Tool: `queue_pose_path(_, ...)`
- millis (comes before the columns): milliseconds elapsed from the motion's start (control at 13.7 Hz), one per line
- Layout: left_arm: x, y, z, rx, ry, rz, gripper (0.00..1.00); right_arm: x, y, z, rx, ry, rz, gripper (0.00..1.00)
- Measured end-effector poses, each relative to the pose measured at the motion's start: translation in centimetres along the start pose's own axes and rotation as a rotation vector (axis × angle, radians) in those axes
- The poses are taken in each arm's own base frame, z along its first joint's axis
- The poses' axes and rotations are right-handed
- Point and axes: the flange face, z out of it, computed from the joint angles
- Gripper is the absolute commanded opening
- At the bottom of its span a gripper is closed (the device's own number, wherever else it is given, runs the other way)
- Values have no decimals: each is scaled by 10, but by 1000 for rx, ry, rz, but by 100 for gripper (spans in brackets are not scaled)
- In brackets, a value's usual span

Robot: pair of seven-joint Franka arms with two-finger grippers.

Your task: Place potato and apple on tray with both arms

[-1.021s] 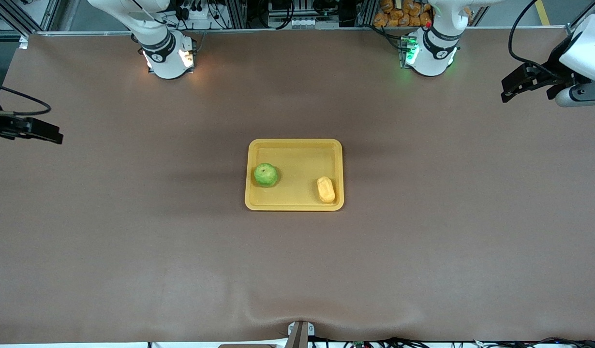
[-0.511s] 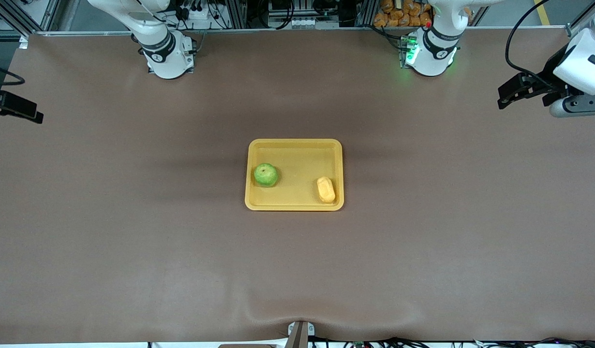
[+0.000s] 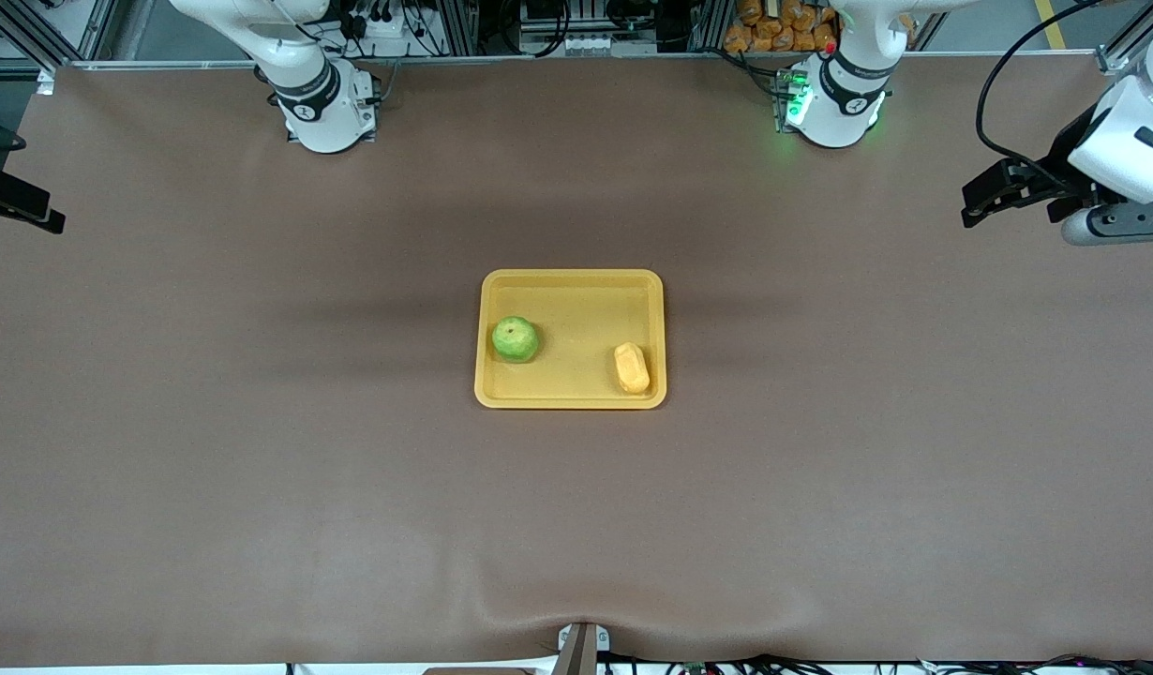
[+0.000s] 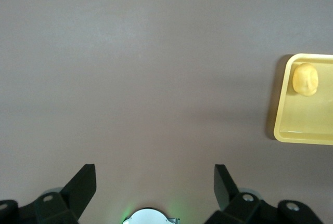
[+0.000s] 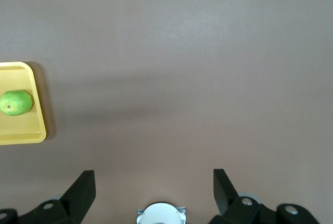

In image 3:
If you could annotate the yellow plastic tray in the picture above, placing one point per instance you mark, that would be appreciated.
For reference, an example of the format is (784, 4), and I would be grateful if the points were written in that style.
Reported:
(576, 375)

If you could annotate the yellow potato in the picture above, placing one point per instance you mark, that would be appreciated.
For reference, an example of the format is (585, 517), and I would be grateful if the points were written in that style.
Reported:
(632, 367)

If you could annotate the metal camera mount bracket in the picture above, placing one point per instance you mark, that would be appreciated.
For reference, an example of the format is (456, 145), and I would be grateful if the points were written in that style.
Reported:
(582, 649)

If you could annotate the white power strip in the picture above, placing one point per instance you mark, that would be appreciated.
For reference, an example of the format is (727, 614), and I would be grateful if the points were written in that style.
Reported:
(381, 26)

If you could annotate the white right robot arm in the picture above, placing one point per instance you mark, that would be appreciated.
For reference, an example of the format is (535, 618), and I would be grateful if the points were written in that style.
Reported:
(319, 103)

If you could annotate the orange bread rolls pile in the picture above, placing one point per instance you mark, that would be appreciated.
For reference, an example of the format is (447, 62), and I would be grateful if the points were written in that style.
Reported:
(773, 28)

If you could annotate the green apple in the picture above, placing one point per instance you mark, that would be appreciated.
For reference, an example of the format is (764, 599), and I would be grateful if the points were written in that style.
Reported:
(516, 339)

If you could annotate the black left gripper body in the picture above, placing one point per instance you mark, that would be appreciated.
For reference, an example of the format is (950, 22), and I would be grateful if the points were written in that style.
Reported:
(1066, 156)

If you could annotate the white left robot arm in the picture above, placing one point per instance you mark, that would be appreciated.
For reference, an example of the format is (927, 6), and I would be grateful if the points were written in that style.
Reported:
(839, 108)

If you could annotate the brown table mat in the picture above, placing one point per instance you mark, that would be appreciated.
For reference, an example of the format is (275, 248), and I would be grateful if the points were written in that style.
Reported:
(576, 525)

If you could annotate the aluminium table edge rail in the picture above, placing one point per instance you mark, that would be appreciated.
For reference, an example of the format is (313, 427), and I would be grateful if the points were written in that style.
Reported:
(586, 58)

